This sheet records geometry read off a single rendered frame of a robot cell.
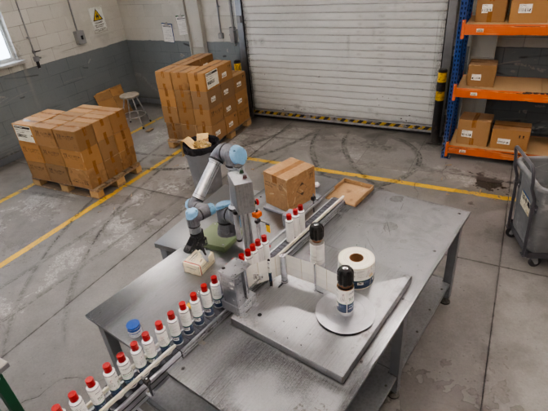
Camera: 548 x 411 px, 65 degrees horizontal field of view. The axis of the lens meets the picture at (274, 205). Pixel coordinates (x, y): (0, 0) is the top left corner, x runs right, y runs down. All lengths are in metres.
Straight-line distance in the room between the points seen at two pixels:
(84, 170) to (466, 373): 4.50
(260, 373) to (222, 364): 0.20
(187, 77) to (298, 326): 4.57
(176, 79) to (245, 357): 4.72
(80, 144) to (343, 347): 4.17
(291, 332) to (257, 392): 0.34
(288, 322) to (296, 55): 5.25
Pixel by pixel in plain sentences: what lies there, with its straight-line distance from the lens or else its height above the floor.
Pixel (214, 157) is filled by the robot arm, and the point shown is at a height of 1.43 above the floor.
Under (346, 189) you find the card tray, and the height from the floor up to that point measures 0.83.
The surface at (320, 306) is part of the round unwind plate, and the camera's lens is 2.36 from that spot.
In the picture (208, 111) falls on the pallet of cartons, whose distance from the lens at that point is 6.21.
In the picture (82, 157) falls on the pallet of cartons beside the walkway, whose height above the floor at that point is 0.57.
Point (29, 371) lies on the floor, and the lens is 3.86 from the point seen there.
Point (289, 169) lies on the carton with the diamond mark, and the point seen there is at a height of 1.12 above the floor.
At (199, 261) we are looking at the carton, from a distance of 2.74.
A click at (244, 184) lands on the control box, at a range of 2.30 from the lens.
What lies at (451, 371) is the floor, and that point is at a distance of 3.33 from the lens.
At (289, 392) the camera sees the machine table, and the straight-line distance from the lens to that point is 2.11.
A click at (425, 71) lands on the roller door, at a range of 6.45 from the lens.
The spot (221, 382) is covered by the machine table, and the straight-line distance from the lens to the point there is 2.18.
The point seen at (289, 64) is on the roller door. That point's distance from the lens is 7.08.
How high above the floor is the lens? 2.55
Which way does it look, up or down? 31 degrees down
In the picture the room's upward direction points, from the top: 5 degrees counter-clockwise
